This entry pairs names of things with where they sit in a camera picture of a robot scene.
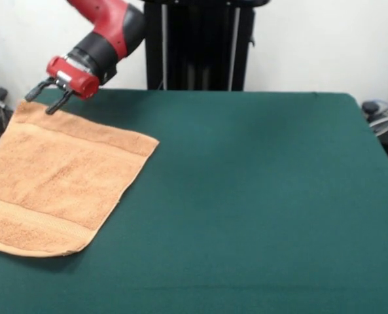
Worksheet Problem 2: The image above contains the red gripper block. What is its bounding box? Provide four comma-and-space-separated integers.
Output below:
25, 55, 100, 115

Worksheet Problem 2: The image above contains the orange terry towel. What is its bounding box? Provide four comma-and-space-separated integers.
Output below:
0, 99, 160, 258

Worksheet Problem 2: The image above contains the dark green table cloth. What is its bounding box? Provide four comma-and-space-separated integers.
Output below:
0, 88, 388, 314

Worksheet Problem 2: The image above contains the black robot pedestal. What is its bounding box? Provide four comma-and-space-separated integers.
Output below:
137, 0, 270, 92

